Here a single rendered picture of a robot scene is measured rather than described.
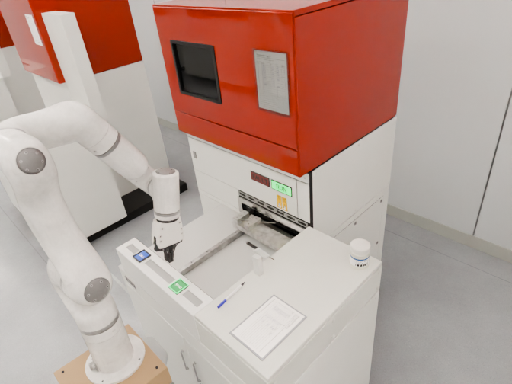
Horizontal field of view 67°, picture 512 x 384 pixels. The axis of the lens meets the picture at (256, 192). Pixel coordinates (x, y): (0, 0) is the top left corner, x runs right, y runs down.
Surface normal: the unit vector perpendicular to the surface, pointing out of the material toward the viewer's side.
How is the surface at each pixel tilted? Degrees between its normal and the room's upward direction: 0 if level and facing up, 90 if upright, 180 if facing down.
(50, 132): 97
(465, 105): 90
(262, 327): 0
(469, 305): 0
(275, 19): 90
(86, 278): 61
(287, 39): 90
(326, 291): 0
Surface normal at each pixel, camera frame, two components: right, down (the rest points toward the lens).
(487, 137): -0.70, 0.44
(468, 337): -0.09, -0.84
